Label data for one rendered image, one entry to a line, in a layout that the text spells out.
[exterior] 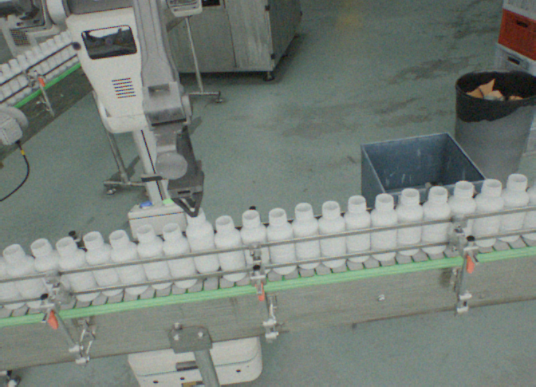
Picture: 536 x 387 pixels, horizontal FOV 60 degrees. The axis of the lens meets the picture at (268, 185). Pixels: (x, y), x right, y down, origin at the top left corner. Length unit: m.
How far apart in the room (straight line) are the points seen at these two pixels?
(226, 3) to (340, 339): 3.32
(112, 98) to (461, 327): 1.74
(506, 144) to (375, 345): 1.37
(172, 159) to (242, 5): 3.82
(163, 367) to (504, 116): 2.10
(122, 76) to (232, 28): 3.24
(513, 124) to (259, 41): 2.62
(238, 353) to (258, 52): 3.32
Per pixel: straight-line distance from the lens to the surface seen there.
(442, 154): 1.79
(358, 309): 1.20
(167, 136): 0.85
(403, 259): 1.14
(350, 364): 2.16
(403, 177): 1.79
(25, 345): 1.33
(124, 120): 1.57
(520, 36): 3.32
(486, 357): 2.26
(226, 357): 1.95
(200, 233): 1.03
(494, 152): 2.92
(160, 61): 0.88
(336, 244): 1.06
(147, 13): 0.90
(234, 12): 4.63
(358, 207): 1.03
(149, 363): 2.01
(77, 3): 1.55
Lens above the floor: 1.79
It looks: 35 degrees down
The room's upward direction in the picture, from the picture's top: 8 degrees counter-clockwise
